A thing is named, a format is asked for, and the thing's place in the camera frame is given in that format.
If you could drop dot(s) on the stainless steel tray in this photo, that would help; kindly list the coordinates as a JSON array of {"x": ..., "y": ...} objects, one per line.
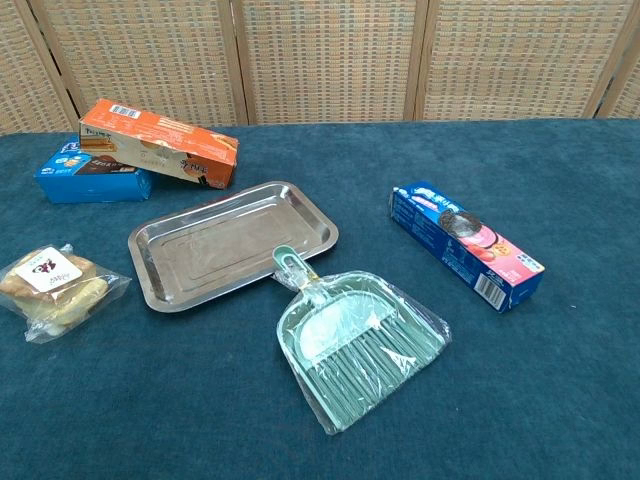
[{"x": 220, "y": 245}]

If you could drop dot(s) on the bagged pastry snack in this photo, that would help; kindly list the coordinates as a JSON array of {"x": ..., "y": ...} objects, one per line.
[{"x": 47, "y": 287}]

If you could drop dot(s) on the green dustpan and brush set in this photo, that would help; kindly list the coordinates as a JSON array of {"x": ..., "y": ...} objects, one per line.
[{"x": 360, "y": 330}]

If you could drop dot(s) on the blue and pink cookie box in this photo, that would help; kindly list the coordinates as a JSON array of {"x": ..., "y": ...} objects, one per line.
[{"x": 465, "y": 245}]

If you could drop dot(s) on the orange cookie box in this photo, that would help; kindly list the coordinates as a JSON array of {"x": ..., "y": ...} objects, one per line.
[{"x": 165, "y": 145}]

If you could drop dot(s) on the woven rattan folding screen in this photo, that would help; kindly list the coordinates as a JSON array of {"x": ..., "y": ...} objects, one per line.
[{"x": 325, "y": 55}]

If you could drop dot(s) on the blue chocolate cookie box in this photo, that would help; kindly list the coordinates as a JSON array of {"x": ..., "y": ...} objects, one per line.
[{"x": 85, "y": 182}]

